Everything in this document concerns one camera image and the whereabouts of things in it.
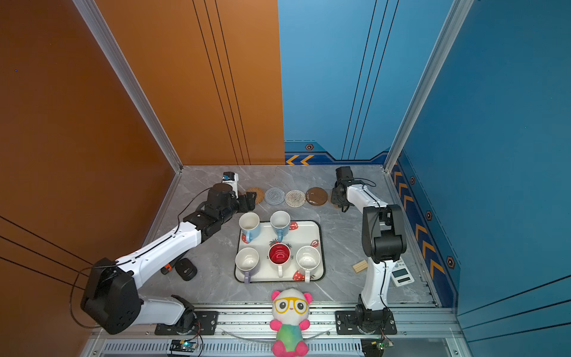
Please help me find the blue mug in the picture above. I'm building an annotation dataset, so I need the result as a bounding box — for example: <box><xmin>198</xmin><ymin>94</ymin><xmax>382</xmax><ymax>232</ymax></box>
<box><xmin>239</xmin><ymin>212</ymin><xmax>261</xmax><ymax>244</ymax></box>
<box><xmin>270</xmin><ymin>211</ymin><xmax>291</xmax><ymax>242</ymax></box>

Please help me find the dark brown wooden coaster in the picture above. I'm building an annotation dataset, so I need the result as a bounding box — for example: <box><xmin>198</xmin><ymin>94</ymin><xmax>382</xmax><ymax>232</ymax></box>
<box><xmin>306</xmin><ymin>187</ymin><xmax>329</xmax><ymax>206</ymax></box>

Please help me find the grey blue rope coaster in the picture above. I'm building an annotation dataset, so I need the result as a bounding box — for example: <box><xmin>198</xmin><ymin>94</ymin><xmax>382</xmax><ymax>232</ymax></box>
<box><xmin>264</xmin><ymin>187</ymin><xmax>286</xmax><ymax>205</ymax></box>

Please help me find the white mug purple handle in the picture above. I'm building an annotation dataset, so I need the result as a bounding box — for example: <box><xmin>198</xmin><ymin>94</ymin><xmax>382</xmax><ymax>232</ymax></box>
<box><xmin>235</xmin><ymin>248</ymin><xmax>260</xmax><ymax>284</ymax></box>

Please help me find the multicolour woven coaster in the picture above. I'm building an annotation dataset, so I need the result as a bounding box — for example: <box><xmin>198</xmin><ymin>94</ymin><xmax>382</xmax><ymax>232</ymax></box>
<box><xmin>285</xmin><ymin>190</ymin><xmax>306</xmax><ymax>208</ymax></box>

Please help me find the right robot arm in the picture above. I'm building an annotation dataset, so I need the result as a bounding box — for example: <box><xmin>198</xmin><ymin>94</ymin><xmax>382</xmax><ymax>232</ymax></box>
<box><xmin>331</xmin><ymin>166</ymin><xmax>407</xmax><ymax>335</ymax></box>

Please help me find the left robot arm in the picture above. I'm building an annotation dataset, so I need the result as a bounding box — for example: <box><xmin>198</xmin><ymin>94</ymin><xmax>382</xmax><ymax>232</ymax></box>
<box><xmin>80</xmin><ymin>181</ymin><xmax>257</xmax><ymax>335</ymax></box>

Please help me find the white strawberry serving tray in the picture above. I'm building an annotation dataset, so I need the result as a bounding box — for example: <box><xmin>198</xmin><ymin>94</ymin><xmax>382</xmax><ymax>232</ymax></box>
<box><xmin>234</xmin><ymin>220</ymin><xmax>326</xmax><ymax>284</ymax></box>

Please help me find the red interior mug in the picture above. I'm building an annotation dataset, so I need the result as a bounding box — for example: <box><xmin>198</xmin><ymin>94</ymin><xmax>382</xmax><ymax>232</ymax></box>
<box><xmin>269</xmin><ymin>242</ymin><xmax>291</xmax><ymax>278</ymax></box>

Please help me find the small wooden block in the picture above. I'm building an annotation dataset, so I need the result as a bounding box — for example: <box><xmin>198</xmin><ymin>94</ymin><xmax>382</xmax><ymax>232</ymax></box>
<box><xmin>352</xmin><ymin>260</ymin><xmax>369</xmax><ymax>274</ymax></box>

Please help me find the white calculator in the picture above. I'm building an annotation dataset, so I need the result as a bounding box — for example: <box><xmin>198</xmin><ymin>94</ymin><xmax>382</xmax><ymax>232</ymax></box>
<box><xmin>390</xmin><ymin>259</ymin><xmax>415</xmax><ymax>287</ymax></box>

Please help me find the plush panda toy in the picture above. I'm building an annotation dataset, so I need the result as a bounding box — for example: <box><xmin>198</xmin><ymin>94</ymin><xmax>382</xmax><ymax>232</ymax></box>
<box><xmin>270</xmin><ymin>289</ymin><xmax>313</xmax><ymax>356</ymax></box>

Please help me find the left green circuit board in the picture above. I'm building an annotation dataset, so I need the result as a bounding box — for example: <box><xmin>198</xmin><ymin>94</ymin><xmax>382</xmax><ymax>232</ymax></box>
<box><xmin>169</xmin><ymin>339</ymin><xmax>200</xmax><ymax>356</ymax></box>

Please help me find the right circuit board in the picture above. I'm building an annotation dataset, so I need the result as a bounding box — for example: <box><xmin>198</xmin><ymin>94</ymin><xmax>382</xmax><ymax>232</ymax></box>
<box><xmin>361</xmin><ymin>339</ymin><xmax>394</xmax><ymax>357</ymax></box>

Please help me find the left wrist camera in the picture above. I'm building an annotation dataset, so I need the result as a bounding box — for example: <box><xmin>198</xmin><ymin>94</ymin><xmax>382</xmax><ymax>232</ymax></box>
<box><xmin>222</xmin><ymin>172</ymin><xmax>239</xmax><ymax>196</ymax></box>

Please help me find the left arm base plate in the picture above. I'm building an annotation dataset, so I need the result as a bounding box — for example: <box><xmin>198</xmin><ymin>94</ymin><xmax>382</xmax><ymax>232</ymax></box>
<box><xmin>155</xmin><ymin>311</ymin><xmax>219</xmax><ymax>336</ymax></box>

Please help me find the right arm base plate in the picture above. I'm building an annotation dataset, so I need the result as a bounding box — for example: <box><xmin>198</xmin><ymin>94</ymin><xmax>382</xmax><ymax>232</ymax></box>
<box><xmin>335</xmin><ymin>309</ymin><xmax>398</xmax><ymax>336</ymax></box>

